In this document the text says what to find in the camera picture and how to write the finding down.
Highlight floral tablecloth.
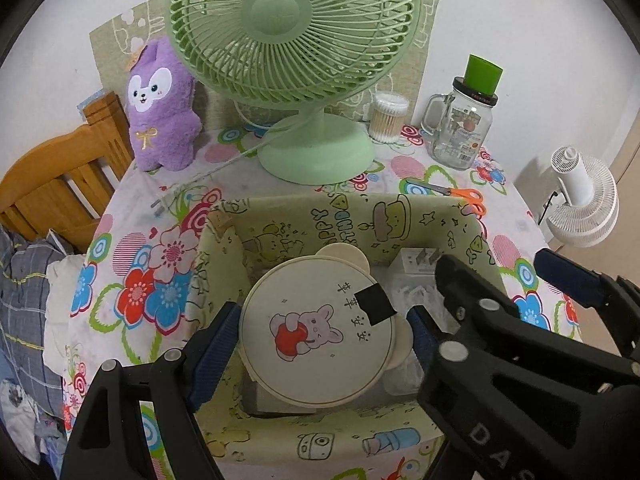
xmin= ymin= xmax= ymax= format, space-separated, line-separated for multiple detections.
xmin=60 ymin=122 xmax=591 ymax=480

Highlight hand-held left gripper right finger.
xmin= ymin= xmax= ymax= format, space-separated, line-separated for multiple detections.
xmin=406 ymin=304 xmax=468 ymax=386

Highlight white cloth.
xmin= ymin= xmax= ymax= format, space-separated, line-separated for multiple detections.
xmin=42 ymin=255 xmax=86 ymax=376

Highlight cotton swab container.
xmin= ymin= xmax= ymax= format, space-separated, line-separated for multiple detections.
xmin=368 ymin=91 xmax=410 ymax=143

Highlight wooden chair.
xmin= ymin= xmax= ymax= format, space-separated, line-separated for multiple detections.
xmin=0 ymin=91 xmax=136 ymax=241

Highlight green printed storage box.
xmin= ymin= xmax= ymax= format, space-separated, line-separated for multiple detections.
xmin=187 ymin=192 xmax=516 ymax=466

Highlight green plastic cup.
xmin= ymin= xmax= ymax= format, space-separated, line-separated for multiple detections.
xmin=464 ymin=54 xmax=505 ymax=95

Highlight grey plaid cloth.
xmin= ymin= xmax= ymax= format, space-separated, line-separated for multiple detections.
xmin=0 ymin=225 xmax=68 ymax=461

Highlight white fan power cord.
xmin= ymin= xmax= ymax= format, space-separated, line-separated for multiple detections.
xmin=150 ymin=115 xmax=311 ymax=211

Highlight orange handled scissors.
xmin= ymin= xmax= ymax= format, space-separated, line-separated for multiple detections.
xmin=406 ymin=179 xmax=488 ymax=216

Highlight black fan cable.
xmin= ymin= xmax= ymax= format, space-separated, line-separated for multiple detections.
xmin=537 ymin=190 xmax=560 ymax=221

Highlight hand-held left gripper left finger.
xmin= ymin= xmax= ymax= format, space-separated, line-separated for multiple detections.
xmin=60 ymin=301 xmax=243 ymax=480

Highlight white power adapter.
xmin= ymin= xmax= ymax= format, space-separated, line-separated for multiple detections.
xmin=389 ymin=247 xmax=441 ymax=278

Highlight glass jar mug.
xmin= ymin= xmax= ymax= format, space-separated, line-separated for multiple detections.
xmin=421 ymin=76 xmax=498 ymax=171

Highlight green desk fan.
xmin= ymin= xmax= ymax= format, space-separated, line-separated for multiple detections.
xmin=166 ymin=0 xmax=422 ymax=186

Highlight white fan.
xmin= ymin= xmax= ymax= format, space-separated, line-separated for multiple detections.
xmin=545 ymin=146 xmax=621 ymax=248

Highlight purple plush toy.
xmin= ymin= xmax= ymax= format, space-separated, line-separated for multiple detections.
xmin=125 ymin=40 xmax=203 ymax=173

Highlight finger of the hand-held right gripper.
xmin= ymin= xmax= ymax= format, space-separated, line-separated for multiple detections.
xmin=534 ymin=249 xmax=640 ymax=321
xmin=434 ymin=254 xmax=523 ymax=333

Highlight round cream bear-print case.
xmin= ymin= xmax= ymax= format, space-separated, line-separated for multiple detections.
xmin=240 ymin=242 xmax=416 ymax=408

